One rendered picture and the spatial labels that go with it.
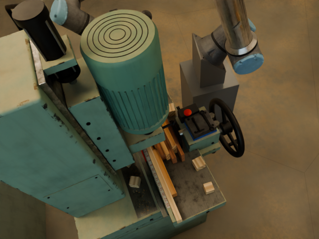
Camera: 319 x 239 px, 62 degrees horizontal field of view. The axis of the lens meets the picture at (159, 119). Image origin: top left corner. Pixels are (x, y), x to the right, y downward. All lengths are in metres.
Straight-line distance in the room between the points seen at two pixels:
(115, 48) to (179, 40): 2.22
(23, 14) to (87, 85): 0.20
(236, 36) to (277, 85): 1.28
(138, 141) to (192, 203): 0.30
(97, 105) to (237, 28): 0.77
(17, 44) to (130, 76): 0.25
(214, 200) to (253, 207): 0.97
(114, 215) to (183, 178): 0.33
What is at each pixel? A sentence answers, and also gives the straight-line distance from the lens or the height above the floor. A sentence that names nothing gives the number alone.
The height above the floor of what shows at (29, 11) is 1.62.
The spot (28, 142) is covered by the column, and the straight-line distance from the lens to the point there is 0.64.
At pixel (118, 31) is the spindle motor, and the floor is 1.50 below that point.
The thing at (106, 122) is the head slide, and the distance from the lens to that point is 0.70.
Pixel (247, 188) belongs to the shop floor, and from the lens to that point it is 2.00.
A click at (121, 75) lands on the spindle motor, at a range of 0.57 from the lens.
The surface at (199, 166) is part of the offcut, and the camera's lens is 1.02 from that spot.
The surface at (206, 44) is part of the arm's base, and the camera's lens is 1.54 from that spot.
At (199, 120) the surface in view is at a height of 1.00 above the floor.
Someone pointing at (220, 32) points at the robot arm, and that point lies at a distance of 1.51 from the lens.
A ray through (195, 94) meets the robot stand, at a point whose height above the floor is 0.55.
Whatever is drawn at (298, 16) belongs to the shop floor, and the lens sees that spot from 3.14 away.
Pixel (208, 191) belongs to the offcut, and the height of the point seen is 0.94.
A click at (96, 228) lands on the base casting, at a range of 1.16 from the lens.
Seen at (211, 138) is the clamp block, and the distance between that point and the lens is 1.06.
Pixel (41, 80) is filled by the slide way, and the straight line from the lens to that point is 0.56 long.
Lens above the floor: 1.89
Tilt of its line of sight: 59 degrees down
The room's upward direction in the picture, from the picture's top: 13 degrees counter-clockwise
